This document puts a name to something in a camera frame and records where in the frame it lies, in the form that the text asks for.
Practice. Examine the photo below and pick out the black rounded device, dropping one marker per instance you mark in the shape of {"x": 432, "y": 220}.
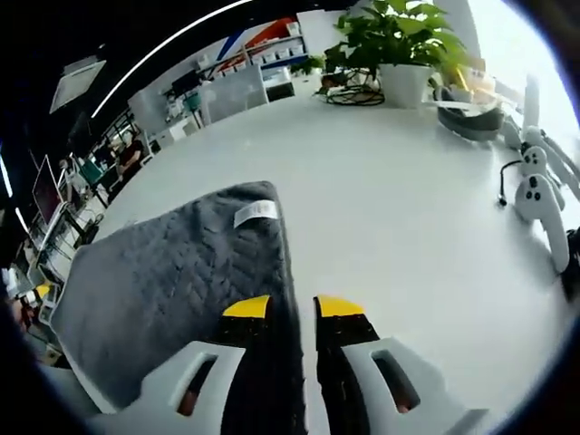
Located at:
{"x": 573, "y": 256}

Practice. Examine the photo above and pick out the long ceiling light strip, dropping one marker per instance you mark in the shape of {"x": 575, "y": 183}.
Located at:
{"x": 167, "y": 47}
{"x": 4, "y": 176}

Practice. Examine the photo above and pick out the shelf with white boxes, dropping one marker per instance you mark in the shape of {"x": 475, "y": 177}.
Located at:
{"x": 263, "y": 50}

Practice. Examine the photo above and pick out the open silver laptop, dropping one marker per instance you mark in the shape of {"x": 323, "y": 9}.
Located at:
{"x": 45, "y": 186}

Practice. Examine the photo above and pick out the white game controller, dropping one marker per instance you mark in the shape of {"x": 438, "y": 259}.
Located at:
{"x": 544, "y": 199}
{"x": 534, "y": 156}

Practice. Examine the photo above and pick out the white upright stand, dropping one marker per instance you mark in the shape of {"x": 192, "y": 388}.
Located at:
{"x": 532, "y": 104}

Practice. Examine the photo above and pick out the green potted plant white pot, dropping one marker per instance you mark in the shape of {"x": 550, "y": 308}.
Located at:
{"x": 399, "y": 41}

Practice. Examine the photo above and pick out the black wall monitor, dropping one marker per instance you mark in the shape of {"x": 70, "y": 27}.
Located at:
{"x": 186, "y": 81}

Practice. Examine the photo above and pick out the white and black headset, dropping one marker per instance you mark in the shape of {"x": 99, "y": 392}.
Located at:
{"x": 471, "y": 120}

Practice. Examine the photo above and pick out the small green planter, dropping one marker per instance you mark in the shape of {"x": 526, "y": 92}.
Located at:
{"x": 308, "y": 64}

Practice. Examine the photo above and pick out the grey herringbone towel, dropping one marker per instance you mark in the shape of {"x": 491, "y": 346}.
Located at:
{"x": 158, "y": 254}

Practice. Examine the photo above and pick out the ceiling air conditioner unit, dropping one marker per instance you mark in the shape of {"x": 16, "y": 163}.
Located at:
{"x": 77, "y": 85}

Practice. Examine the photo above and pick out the grey partition panel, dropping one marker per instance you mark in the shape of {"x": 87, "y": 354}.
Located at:
{"x": 233, "y": 93}

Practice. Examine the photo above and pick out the yellow plastic item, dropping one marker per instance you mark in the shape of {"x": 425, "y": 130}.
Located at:
{"x": 462, "y": 77}

